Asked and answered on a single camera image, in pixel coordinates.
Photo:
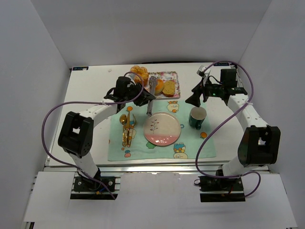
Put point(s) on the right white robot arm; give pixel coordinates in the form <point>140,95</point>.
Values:
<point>260,142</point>

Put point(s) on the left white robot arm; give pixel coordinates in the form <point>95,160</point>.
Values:
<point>76,134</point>

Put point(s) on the glazed ring donut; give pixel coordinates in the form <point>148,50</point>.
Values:
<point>159,87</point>

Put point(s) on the silver metal tongs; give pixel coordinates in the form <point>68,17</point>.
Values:
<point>152,86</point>

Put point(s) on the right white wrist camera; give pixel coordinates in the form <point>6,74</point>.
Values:
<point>203,72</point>

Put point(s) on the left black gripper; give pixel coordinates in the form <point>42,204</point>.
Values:
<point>140,96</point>

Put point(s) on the pink white ceramic plate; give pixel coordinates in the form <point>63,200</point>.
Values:
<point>162,129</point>

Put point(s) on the gold knife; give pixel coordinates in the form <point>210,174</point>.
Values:
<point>128,129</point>

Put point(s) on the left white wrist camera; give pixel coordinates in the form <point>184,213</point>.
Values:
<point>129,77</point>

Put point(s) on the orange bundt cake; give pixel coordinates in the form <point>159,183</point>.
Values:
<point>141,76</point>

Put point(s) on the dark green mug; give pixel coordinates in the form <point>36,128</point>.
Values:
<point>196,117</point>

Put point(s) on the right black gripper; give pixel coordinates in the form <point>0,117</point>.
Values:
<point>201,90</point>

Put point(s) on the floral rectangular tray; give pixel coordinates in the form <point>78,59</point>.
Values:
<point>165,76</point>

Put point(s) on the brown bread slice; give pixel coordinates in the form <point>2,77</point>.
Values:
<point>169,88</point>

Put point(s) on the gold spoon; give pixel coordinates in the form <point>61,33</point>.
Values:
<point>123,120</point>

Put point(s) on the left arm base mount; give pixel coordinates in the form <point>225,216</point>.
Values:
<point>85,189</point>

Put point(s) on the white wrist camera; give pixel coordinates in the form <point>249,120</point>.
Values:
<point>129,77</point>
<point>203,72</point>

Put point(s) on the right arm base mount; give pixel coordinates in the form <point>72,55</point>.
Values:
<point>214,190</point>

